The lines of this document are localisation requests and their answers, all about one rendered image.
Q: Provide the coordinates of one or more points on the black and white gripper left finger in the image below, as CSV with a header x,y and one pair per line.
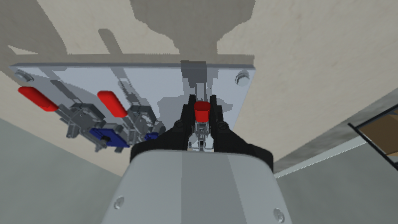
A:
x,y
176,138

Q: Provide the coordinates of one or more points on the blue flat metal blank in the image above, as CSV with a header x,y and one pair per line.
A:
x,y
153,134

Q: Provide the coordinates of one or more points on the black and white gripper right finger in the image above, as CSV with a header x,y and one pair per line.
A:
x,y
226,141

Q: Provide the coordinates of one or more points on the blue flat plate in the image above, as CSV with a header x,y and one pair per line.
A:
x,y
117,140

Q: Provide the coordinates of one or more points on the grey fixture plate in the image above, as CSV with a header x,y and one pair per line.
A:
x,y
165,87

